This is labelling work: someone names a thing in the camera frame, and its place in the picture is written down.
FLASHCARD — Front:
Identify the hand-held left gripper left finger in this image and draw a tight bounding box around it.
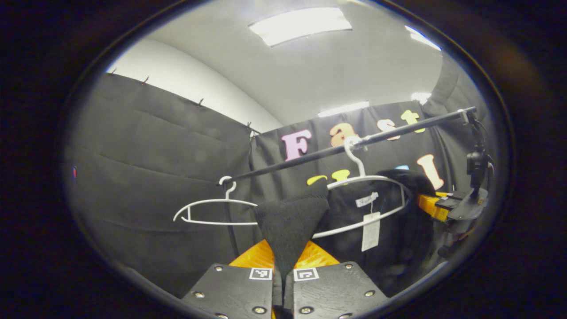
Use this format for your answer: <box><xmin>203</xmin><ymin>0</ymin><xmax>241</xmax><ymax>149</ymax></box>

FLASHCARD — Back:
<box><xmin>182</xmin><ymin>239</ymin><xmax>276</xmax><ymax>319</ymax></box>

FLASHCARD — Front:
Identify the black backdrop cloth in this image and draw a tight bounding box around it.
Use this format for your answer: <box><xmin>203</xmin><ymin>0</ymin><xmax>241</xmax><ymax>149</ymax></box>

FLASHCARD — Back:
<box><xmin>66</xmin><ymin>53</ymin><xmax>492</xmax><ymax>297</ymax></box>

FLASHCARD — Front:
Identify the white plastic clothes hanger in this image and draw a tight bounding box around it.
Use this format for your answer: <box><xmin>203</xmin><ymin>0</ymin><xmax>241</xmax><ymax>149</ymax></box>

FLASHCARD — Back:
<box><xmin>312</xmin><ymin>136</ymin><xmax>407</xmax><ymax>240</ymax></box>
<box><xmin>173</xmin><ymin>176</ymin><xmax>258</xmax><ymax>226</ymax></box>

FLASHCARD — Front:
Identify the black metal clothes rack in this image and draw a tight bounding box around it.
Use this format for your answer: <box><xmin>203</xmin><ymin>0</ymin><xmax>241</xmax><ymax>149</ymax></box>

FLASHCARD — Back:
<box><xmin>217</xmin><ymin>106</ymin><xmax>478</xmax><ymax>257</ymax></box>

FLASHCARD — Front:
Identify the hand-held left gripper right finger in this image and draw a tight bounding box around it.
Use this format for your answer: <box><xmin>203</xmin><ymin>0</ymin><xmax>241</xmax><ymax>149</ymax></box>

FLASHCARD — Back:
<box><xmin>283</xmin><ymin>241</ymin><xmax>390</xmax><ymax>319</ymax></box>

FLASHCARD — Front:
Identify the large ceiling light panel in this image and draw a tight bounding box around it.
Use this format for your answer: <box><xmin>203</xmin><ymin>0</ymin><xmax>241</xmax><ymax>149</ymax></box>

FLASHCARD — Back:
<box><xmin>249</xmin><ymin>8</ymin><xmax>353</xmax><ymax>47</ymax></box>

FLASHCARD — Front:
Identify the black jacket with tag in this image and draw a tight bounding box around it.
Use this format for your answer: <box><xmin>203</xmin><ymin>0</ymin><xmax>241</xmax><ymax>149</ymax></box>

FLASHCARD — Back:
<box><xmin>253</xmin><ymin>168</ymin><xmax>439</xmax><ymax>298</ymax></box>

